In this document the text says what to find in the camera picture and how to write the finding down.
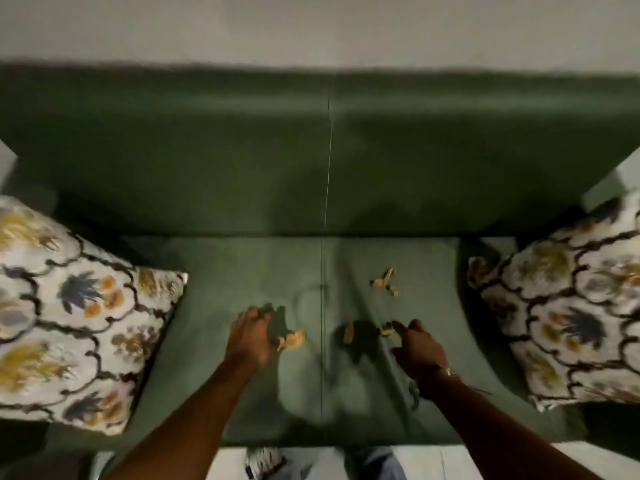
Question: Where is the white patterned shoe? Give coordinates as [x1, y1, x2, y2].
[244, 447, 286, 480]

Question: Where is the gold wrist bracelet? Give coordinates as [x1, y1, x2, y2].
[409, 366, 493, 410]

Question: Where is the green fabric sofa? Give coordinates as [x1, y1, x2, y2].
[0, 57, 640, 463]

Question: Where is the person's right hand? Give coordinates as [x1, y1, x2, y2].
[390, 319, 450, 384]

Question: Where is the person's left forearm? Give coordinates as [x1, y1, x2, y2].
[102, 356, 262, 480]

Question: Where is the large floral patterned cushion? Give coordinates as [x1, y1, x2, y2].
[0, 195, 190, 436]

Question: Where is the person's left hand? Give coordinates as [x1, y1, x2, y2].
[224, 306, 287, 371]

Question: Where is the person's right forearm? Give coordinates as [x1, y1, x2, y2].
[419, 371, 603, 480]

